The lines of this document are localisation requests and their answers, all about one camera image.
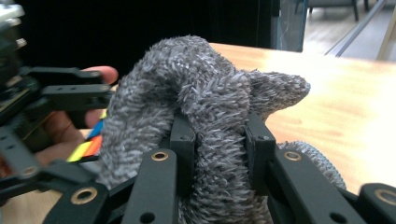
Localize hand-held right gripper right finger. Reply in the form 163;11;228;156
243;111;277;196

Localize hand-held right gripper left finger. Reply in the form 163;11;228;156
169;111;196;198

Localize multicoloured puzzle cube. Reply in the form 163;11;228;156
65;110;108;163

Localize grey fluffy cloth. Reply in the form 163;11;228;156
95;35;347;224

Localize dark chair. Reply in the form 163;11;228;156
295;0;372;21

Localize light wooden cabinet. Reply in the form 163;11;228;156
375;18;396;62

